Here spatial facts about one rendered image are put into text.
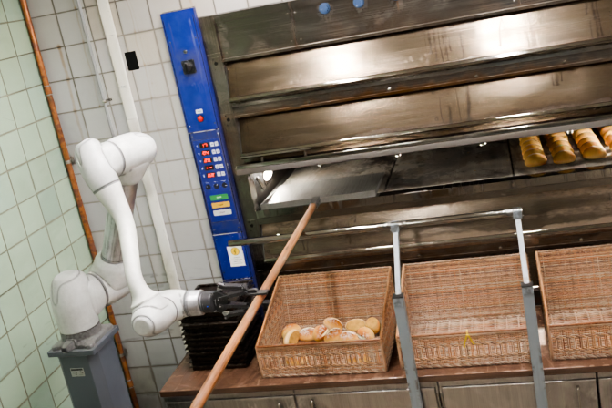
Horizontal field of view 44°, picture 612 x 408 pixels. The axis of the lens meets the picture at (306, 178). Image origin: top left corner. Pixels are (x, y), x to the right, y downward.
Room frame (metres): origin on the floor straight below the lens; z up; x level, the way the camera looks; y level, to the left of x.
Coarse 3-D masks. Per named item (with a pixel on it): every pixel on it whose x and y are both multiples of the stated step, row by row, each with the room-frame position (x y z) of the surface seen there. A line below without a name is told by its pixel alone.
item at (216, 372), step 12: (312, 204) 3.27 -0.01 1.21; (300, 228) 2.99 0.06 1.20; (288, 252) 2.76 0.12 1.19; (276, 264) 2.64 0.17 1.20; (276, 276) 2.57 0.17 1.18; (264, 288) 2.45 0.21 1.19; (252, 312) 2.28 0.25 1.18; (240, 324) 2.20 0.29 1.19; (240, 336) 2.14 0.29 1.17; (228, 348) 2.06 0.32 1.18; (228, 360) 2.01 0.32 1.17; (216, 372) 1.93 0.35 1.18; (204, 384) 1.87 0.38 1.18; (204, 396) 1.82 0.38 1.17
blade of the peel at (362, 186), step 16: (352, 176) 3.69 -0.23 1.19; (368, 176) 3.63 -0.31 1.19; (272, 192) 3.66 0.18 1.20; (288, 192) 3.63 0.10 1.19; (304, 192) 3.57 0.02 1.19; (320, 192) 3.52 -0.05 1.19; (336, 192) 3.47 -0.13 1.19; (352, 192) 3.42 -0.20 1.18; (368, 192) 3.31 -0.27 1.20; (272, 208) 3.43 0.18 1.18
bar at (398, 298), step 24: (456, 216) 2.84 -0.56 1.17; (480, 216) 2.81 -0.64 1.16; (504, 216) 2.79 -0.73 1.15; (240, 240) 3.08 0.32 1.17; (264, 240) 3.05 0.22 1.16; (528, 288) 2.56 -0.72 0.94; (528, 312) 2.56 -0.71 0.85; (408, 336) 2.68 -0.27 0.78; (528, 336) 2.56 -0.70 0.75; (408, 360) 2.69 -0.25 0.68; (408, 384) 2.69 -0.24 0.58
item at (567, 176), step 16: (528, 176) 3.15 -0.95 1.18; (544, 176) 3.11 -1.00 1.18; (560, 176) 3.09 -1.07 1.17; (576, 176) 3.07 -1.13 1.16; (592, 176) 3.05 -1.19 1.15; (608, 176) 3.04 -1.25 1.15; (384, 192) 3.33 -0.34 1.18; (400, 192) 3.28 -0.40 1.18; (416, 192) 3.25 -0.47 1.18; (432, 192) 3.23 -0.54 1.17; (448, 192) 3.21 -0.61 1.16; (464, 192) 3.19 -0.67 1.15; (288, 208) 3.40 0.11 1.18; (304, 208) 3.38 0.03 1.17; (320, 208) 3.37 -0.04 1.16; (336, 208) 3.35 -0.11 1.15
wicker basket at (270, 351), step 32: (288, 288) 3.38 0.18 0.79; (320, 288) 3.33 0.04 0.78; (352, 288) 3.29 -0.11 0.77; (384, 288) 3.24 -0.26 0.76; (320, 320) 3.30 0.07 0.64; (384, 320) 2.93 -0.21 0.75; (256, 352) 2.96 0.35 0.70; (288, 352) 2.92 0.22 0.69; (320, 352) 2.88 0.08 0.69; (352, 352) 2.84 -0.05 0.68; (384, 352) 2.83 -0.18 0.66
